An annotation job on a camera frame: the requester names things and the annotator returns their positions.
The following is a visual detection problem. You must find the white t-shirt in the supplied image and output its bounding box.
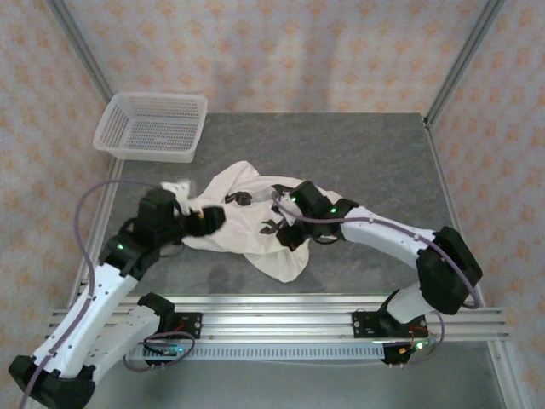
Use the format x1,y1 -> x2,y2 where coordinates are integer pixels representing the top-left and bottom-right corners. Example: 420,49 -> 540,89
181,160 -> 357,283

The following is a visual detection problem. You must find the aluminium rail beam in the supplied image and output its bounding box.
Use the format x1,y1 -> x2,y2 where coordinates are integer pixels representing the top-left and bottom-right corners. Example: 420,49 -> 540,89
50,293 -> 512,343

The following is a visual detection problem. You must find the circuit board with green light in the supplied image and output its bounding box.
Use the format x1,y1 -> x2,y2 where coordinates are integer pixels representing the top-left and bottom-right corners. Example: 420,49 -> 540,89
398,338 -> 438,357
142,343 -> 191,359

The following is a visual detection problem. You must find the slotted grey cable duct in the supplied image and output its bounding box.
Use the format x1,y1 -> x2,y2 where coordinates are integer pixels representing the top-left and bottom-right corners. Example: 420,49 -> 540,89
127,343 -> 387,361

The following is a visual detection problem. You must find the aluminium frame leg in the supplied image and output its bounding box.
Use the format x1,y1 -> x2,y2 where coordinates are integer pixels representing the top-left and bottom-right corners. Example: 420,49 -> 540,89
489,340 -> 529,409

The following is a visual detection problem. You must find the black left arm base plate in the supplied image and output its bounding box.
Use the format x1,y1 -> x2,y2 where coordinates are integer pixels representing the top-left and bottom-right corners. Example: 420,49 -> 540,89
169,312 -> 204,341

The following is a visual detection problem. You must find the aluminium table side rail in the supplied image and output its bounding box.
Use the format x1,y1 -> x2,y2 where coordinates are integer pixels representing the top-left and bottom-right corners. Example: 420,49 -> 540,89
66,159 -> 125,308
425,118 -> 485,307

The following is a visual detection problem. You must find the aluminium frame post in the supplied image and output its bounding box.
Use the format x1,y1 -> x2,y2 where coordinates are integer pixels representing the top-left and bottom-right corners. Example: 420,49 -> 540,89
425,0 -> 506,129
50,0 -> 114,106

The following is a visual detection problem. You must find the white perforated plastic basket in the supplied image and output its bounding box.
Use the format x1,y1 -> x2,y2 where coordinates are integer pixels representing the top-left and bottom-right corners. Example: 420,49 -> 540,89
92,91 -> 209,164

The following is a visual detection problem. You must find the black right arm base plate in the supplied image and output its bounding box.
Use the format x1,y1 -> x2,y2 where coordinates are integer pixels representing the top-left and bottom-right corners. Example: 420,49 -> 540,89
352,310 -> 399,341

